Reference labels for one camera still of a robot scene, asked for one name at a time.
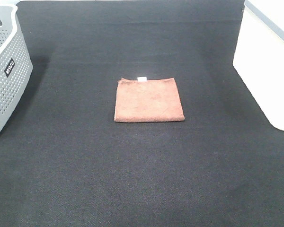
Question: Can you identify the grey perforated laundry basket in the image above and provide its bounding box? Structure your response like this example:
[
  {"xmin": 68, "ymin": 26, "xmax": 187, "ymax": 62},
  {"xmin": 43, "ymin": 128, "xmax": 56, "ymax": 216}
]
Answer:
[{"xmin": 0, "ymin": 4, "xmax": 33, "ymax": 132}]

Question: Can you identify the brown towel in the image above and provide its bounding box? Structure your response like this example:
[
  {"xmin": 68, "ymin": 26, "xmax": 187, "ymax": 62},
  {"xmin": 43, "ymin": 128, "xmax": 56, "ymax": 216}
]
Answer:
[{"xmin": 114, "ymin": 78, "xmax": 185, "ymax": 122}]

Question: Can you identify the black table mat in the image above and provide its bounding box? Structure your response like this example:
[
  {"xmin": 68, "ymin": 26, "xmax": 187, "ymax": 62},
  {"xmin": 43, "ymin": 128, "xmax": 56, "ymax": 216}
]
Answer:
[{"xmin": 0, "ymin": 0, "xmax": 284, "ymax": 227}]

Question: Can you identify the white plastic bin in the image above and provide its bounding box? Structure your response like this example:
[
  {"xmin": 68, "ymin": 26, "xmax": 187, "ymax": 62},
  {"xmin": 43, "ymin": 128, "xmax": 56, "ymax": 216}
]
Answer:
[{"xmin": 233, "ymin": 0, "xmax": 284, "ymax": 131}]

